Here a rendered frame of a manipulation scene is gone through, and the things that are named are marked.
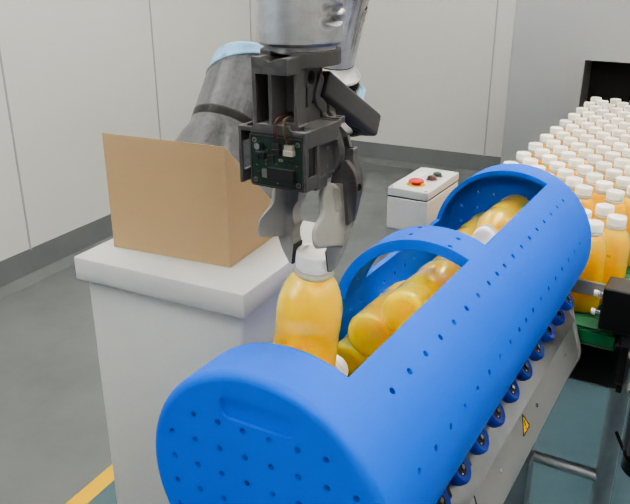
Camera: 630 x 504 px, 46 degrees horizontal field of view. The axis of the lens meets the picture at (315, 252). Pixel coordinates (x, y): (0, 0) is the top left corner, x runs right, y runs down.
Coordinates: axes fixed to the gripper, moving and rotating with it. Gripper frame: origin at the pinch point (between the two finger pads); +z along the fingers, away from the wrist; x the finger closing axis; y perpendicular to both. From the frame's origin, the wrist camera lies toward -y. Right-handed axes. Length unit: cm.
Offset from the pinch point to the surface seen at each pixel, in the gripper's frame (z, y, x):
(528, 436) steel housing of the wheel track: 46, -46, 13
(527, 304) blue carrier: 17.7, -35.5, 13.2
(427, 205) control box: 25, -90, -24
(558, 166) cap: 23, -132, -5
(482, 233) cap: 16, -56, 0
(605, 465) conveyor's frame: 97, -115, 19
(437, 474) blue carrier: 21.9, -0.4, 14.1
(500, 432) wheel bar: 40, -36, 11
